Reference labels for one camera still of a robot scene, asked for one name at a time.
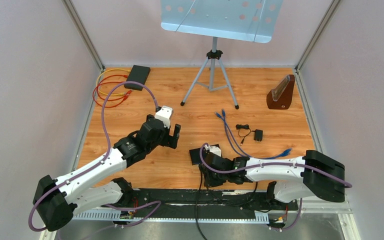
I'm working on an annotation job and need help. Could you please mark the black ethernet cable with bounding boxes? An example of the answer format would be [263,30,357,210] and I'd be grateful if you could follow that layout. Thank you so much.
[195,165,210,240]
[205,181,259,208]

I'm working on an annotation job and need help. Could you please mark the yellow ethernet cable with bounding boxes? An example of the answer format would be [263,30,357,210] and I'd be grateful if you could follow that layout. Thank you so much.
[95,67,132,97]

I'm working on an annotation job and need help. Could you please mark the black power adapter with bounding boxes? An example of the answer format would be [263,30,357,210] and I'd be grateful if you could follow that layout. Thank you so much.
[235,124,263,146]

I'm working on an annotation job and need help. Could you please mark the black spare switch box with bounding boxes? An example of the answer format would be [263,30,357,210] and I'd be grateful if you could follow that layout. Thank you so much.
[123,65,151,91]

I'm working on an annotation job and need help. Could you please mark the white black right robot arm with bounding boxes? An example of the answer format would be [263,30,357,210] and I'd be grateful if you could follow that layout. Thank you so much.
[198,148,352,209]

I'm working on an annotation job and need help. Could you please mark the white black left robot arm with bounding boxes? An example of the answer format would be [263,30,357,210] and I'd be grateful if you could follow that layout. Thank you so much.
[31,106,181,232]

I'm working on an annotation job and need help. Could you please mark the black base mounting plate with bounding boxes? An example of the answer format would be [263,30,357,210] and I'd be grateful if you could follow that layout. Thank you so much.
[114,188,298,220]

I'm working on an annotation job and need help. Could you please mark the brown wooden metronome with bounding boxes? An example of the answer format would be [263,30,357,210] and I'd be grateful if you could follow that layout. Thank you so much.
[266,74,296,110]

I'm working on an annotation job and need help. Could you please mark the light blue music stand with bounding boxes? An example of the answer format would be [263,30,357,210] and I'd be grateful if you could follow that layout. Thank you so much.
[160,0,283,109]

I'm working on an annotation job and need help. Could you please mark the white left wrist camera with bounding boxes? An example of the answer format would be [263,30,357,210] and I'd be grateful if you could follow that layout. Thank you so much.
[154,105,174,129]

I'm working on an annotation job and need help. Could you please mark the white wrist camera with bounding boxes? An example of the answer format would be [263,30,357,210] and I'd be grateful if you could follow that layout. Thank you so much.
[154,105,174,129]
[204,144,222,157]

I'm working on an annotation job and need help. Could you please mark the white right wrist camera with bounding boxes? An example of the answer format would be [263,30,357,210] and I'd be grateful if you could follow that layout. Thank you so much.
[204,144,222,157]

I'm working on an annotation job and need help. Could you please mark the aluminium frame rail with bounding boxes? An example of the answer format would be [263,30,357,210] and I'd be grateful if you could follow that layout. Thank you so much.
[42,188,361,240]

